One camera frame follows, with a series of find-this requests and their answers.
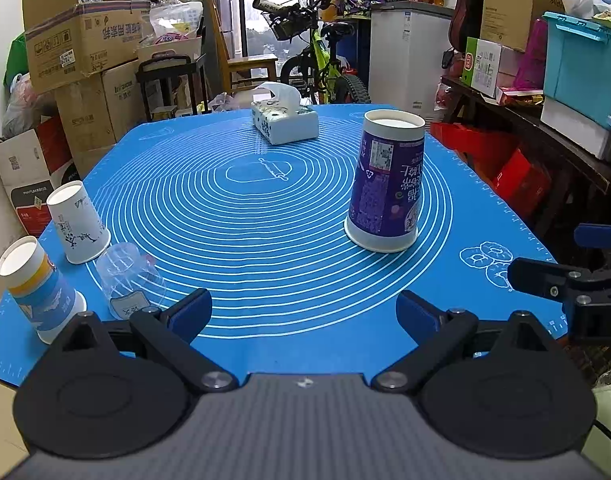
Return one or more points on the green and black bicycle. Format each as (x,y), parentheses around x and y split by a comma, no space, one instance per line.
(325,55)

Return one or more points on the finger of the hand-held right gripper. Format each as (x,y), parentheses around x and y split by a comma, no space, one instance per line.
(600,236)
(535,276)

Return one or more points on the white and red cardboard box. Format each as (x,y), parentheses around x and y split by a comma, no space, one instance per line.
(30,170)

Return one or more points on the large open cardboard box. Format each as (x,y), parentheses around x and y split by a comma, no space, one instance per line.
(80,40)

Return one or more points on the yellow and blue paper cup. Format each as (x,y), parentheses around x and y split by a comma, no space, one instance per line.
(35,285)

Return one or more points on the brown cardboard box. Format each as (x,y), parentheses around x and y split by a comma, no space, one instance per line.
(100,110)

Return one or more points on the blue silicone baking mat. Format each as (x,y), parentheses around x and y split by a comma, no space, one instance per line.
(265,220)

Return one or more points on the blue plastic storage bin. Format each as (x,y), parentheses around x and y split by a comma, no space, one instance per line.
(580,70)

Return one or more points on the clear plastic cup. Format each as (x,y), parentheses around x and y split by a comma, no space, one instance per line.
(130,275)

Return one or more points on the white ink-print paper cup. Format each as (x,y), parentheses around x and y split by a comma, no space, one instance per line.
(80,225)

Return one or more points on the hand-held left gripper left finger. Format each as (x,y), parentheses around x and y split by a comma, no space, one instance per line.
(193,312)

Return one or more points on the dark wooden side table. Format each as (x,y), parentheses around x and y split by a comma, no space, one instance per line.
(550,145)

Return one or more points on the red paper bag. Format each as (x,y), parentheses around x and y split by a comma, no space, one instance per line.
(465,142)

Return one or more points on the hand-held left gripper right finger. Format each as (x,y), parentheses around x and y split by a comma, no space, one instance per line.
(415,312)

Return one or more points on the red gift box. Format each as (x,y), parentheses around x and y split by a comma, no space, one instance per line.
(520,182)

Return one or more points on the grey plastic bag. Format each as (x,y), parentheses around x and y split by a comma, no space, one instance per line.
(25,105)

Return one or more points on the tall cardboard box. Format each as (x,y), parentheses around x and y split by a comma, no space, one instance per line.
(510,5)

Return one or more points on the white tissue box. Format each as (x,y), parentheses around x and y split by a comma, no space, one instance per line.
(285,122)

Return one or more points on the white foam box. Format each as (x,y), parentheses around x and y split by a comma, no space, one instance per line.
(570,122)

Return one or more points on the white chest freezer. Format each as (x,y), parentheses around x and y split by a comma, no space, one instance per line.
(405,60)

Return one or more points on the purple paper cup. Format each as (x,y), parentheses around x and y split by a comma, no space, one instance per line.
(385,185)

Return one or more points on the green and white carton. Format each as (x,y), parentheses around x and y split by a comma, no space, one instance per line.
(485,67)

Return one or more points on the magenta bag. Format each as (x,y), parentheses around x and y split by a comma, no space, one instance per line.
(533,57)

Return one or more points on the wooden chair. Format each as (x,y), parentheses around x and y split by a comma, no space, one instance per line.
(250,62)

